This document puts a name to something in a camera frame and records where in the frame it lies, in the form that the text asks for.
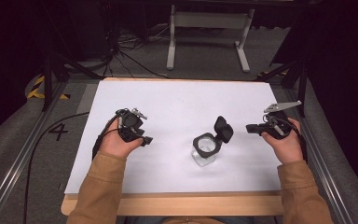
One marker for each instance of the person's right hand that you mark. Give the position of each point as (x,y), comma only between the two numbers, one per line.
(287,146)

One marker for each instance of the black tripod stand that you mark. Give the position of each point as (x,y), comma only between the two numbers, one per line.
(54,68)
(295,74)

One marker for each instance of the white table sheet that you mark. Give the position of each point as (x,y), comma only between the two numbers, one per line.
(174,118)

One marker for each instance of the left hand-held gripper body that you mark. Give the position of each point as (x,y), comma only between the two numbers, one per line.
(130,122)

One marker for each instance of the clear jar with black lid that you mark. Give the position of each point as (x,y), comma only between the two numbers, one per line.
(209,143)

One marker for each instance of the white metal table frame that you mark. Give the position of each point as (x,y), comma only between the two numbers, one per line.
(209,20)

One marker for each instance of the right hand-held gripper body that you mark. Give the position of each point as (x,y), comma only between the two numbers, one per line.
(278,124)

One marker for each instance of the person's left hand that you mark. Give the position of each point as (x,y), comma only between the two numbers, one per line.
(115,143)

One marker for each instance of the yellow black hazard tape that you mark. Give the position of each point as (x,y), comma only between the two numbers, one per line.
(37,90)

